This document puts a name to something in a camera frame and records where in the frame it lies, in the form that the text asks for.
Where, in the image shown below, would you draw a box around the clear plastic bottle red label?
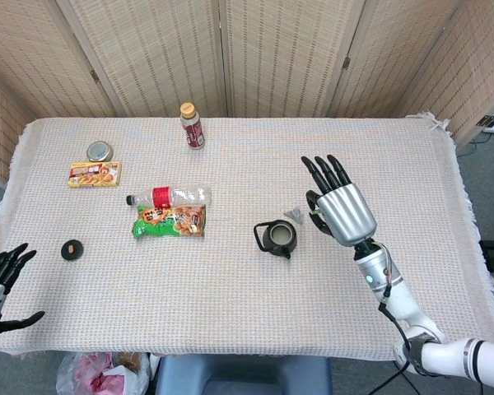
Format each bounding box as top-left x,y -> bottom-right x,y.
125,184 -> 213,209

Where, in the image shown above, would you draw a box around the green snack bag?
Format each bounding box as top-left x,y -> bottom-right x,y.
131,204 -> 207,239

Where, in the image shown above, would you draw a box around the black power cable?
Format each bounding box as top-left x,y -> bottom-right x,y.
455,130 -> 492,157

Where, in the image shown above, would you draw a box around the yellow snack box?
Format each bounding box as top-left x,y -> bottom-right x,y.
67,160 -> 123,189

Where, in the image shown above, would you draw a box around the black cast iron teapot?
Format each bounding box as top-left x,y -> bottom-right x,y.
253,219 -> 298,261

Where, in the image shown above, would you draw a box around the round silver tin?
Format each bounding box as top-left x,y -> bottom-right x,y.
86,140 -> 115,163

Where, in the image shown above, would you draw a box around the pale woven tablecloth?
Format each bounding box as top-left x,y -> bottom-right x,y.
0,113 -> 494,363

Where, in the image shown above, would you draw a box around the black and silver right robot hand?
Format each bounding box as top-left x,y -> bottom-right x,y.
301,154 -> 376,248

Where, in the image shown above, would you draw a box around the black round lid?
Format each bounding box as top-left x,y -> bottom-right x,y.
61,239 -> 85,262

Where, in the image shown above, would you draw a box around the clear plastic bag pink contents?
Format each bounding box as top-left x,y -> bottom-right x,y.
56,351 -> 151,395

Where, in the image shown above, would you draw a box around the brown bottle with yellow cap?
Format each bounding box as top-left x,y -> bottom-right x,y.
179,102 -> 206,151

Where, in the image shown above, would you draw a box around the thin black cable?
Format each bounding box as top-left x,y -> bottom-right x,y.
376,283 -> 422,395

